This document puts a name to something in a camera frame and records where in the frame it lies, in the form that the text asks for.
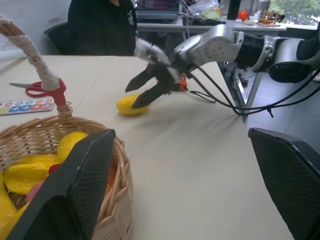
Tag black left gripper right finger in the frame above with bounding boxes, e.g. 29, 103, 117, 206
247, 127, 320, 240

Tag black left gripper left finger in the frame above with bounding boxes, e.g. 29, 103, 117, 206
6, 128, 117, 240

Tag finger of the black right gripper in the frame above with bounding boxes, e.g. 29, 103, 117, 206
124, 66, 161, 93
131, 81, 174, 110

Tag yellow lemon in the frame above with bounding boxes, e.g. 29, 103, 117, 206
57, 131, 89, 161
116, 94, 151, 116

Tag small red fruit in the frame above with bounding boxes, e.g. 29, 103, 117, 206
48, 163, 62, 176

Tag orange fruit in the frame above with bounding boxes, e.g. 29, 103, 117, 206
104, 161, 118, 199

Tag pink peach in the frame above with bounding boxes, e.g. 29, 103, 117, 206
25, 180, 48, 204

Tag yellow mango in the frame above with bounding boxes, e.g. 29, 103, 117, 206
3, 153, 61, 196

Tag white background desk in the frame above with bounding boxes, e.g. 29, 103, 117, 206
136, 14, 288, 115

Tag person in black shirt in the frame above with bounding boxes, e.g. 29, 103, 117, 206
67, 0, 138, 57

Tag grey laptop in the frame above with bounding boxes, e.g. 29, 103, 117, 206
135, 0, 181, 21

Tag yellow banana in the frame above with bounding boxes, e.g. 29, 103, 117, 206
0, 171, 30, 240

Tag clear plastic bag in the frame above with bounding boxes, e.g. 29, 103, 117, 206
186, 0, 225, 22

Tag black office chair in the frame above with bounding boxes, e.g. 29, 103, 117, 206
43, 21, 74, 56

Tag black cylinder bottle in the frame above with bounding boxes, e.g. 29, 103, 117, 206
226, 0, 241, 21

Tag colourful printed card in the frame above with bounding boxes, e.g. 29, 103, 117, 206
0, 98, 56, 116

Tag red orange ball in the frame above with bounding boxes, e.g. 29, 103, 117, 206
237, 9, 249, 22

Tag wooden toy set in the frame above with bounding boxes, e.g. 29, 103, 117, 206
257, 9, 283, 28

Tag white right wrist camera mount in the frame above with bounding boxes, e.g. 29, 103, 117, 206
133, 38, 181, 84

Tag wicker basket with rope handle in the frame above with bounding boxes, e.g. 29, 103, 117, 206
0, 13, 135, 240

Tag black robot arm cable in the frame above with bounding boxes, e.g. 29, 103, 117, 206
186, 63, 320, 119

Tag red handled scissors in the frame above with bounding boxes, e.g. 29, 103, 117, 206
9, 81, 55, 99

